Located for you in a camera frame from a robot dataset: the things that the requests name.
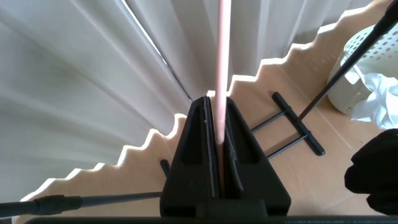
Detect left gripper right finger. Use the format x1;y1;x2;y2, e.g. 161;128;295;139
223;96;292;218

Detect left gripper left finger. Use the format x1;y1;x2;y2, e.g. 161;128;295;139
160;96;219;218

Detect black shorts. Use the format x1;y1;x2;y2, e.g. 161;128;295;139
343;128;398;216

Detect pink clothes hanger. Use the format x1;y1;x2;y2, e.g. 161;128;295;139
213;0;233;200

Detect black clothes rack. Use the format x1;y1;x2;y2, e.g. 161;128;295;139
0;0;398;218

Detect white laundry basket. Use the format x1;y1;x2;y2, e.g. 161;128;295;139
326;23;398;116

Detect silver curtain wand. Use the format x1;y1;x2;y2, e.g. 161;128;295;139
120;0;194;103

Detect white garment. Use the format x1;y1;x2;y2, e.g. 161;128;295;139
350;73;398;131

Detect beige curtain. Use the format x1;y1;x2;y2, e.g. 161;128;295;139
0;0;374;203

